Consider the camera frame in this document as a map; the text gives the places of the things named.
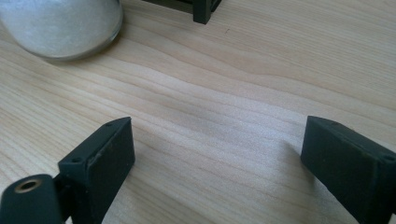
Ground black metal two-tier rack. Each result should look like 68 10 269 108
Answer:
141 0 223 25

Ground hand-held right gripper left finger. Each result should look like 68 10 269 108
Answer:
57 116 136 224

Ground round glass jar white powder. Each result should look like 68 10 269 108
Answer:
0 0 123 61

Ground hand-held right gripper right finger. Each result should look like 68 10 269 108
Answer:
300 115 396 224

